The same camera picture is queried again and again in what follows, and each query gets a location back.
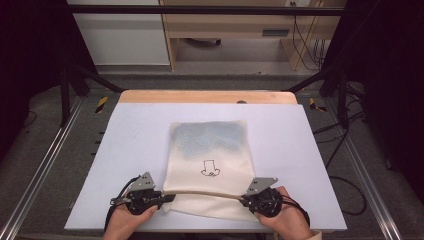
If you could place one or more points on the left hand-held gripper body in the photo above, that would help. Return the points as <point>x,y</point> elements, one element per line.
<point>143,196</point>

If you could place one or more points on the aluminium rail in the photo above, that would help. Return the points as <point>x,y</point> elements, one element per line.
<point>366,173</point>
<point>43,160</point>

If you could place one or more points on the person's left hand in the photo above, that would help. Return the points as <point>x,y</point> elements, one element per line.
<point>125,223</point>

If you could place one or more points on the black horizontal metal bar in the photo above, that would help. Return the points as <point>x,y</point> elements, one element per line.
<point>200,10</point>

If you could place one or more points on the black curtain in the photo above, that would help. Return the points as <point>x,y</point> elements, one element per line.
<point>30,50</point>
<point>390,83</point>

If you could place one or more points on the dark object under desk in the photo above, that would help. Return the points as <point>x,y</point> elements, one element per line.
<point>203,42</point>

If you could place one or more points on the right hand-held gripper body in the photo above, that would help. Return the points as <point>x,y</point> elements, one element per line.
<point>265,200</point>

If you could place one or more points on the black metal stand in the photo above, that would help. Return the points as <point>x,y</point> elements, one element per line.
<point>65,96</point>
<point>343,100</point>

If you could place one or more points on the person's right hand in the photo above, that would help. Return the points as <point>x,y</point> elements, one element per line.
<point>290,220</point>

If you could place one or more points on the yellow black tape strip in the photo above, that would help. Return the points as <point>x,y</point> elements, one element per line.
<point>101,104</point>
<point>315,106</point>

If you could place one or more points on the wooden desk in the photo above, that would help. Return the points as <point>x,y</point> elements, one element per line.
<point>233,25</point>

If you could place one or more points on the white cabinet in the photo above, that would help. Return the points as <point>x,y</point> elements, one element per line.
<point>123,40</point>

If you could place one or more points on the cream mesh laundry bag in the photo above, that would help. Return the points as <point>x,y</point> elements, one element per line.
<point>210,190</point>

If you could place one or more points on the white table mat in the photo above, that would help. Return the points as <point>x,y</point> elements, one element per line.
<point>140,133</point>

